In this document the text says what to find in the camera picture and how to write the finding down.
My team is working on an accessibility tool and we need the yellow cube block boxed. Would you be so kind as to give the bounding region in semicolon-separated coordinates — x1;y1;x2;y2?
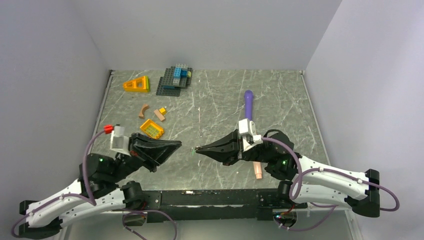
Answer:
159;107;167;115

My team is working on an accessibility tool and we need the purple toy microphone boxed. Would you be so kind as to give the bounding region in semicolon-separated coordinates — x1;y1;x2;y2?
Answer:
244;90;254;121

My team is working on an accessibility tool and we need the orange triangular brick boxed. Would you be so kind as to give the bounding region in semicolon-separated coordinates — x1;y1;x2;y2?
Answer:
122;76;150;93

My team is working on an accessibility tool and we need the straight tan wooden block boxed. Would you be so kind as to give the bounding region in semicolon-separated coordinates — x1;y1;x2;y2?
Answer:
153;109;166;122

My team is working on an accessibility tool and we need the grey blue brick stack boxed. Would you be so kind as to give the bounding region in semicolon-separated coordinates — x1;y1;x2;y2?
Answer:
155;63;193;97

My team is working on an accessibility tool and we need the yellow window brick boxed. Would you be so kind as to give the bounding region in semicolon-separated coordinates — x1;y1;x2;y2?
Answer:
140;119;165;139

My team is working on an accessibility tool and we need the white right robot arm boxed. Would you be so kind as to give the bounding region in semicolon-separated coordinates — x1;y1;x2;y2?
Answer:
195;129;381;218

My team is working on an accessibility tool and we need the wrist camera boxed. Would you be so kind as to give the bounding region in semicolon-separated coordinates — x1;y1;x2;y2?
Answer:
109;125;130;156
238;118;263;153

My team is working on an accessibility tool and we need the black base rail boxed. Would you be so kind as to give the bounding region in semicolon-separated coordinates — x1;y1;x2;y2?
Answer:
123;188;307;221

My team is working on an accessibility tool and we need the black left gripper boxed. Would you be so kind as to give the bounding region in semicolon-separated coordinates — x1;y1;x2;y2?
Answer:
109;131;183;182

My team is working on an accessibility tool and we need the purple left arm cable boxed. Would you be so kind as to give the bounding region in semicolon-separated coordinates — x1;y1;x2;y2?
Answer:
11;129;133;239

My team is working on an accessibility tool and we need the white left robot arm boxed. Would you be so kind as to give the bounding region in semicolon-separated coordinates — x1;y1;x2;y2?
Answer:
11;130;182;240

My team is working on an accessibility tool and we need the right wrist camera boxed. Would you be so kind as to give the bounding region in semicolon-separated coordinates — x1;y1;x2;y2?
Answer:
238;118;263;153

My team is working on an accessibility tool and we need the beige toy microphone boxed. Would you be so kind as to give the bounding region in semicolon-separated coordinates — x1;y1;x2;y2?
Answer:
253;161;263;180

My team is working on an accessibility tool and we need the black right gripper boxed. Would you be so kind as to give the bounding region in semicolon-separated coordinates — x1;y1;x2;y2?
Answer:
196;128;273;166

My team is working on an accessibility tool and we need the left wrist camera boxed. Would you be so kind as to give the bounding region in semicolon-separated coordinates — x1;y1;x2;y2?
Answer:
109;125;130;156

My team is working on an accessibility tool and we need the curved tan wooden block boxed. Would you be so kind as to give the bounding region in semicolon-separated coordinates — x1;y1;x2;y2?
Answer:
138;103;150;119

